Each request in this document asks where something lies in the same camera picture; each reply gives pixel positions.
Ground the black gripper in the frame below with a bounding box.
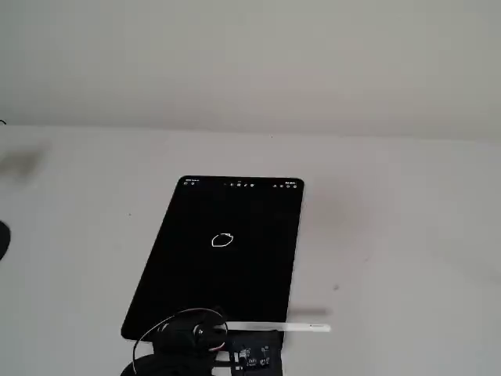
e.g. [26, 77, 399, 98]
[153, 307, 229, 353]

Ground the white stylus pencil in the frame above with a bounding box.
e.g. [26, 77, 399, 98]
[225, 320, 332, 334]

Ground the black tablet with dark screen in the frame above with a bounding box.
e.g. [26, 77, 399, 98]
[120, 175, 305, 342]

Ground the black round object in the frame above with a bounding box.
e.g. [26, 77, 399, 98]
[0, 220, 12, 262]

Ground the black camera circuit board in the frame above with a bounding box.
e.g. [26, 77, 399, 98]
[225, 330, 284, 376]

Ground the thin black looped cable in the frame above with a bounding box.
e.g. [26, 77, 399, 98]
[130, 306, 227, 374]

